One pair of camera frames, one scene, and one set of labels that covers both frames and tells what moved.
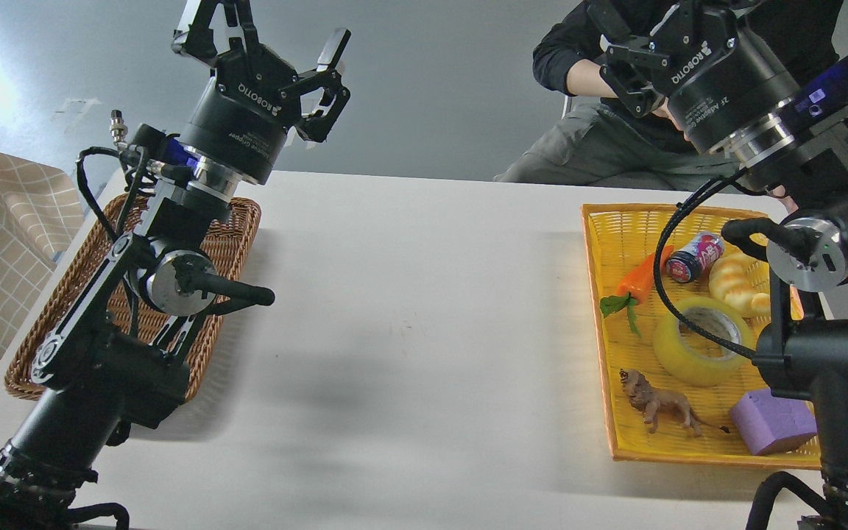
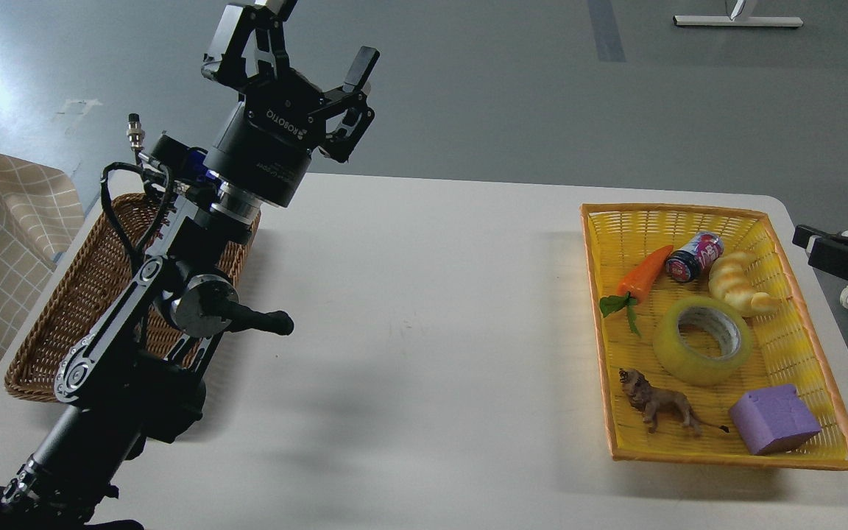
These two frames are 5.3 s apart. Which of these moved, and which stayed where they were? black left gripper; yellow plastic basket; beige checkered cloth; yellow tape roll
Moved: black left gripper
Stayed: yellow tape roll; yellow plastic basket; beige checkered cloth
